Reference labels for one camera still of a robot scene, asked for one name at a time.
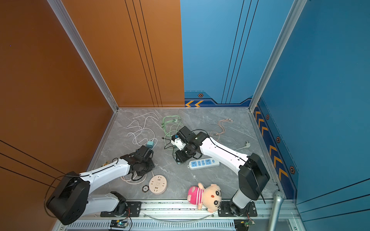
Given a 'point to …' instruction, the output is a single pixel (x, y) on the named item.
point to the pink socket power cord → (132, 179)
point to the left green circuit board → (119, 223)
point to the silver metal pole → (278, 197)
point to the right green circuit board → (243, 224)
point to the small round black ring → (145, 188)
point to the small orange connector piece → (105, 164)
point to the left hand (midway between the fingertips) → (154, 165)
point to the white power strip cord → (247, 146)
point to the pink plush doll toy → (209, 197)
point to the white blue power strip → (202, 163)
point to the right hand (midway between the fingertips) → (179, 158)
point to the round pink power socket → (157, 184)
